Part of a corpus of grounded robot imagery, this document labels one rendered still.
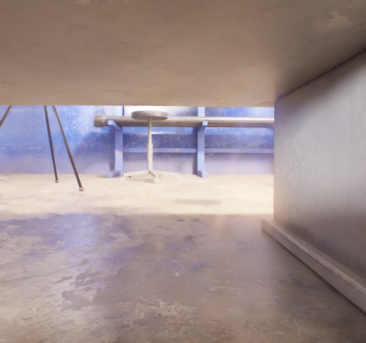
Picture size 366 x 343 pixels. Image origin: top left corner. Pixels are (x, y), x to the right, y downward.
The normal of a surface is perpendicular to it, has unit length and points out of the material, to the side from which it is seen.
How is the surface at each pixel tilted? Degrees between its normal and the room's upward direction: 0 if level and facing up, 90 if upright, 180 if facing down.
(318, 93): 90
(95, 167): 90
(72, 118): 90
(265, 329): 0
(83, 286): 0
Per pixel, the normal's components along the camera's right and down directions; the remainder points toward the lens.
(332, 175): -1.00, 0.00
